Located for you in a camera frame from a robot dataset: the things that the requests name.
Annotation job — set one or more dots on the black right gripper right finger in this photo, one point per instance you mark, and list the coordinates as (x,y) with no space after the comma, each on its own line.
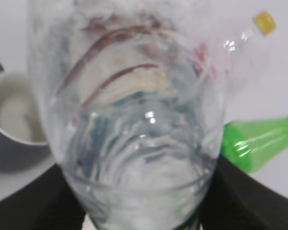
(235,201)

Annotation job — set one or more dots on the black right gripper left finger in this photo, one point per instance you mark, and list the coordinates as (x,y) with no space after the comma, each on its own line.
(47,203)

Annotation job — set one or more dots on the clear water bottle green label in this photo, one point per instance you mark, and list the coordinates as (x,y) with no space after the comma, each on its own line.
(130,106)

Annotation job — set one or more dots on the grey mug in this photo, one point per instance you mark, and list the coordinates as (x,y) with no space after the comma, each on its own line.
(22,140)

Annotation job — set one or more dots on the green soda bottle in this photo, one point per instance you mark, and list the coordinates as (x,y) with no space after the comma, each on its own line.
(249,145)

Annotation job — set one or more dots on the clear bottle yellow cap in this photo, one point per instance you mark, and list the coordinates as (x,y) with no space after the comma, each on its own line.
(236,50)

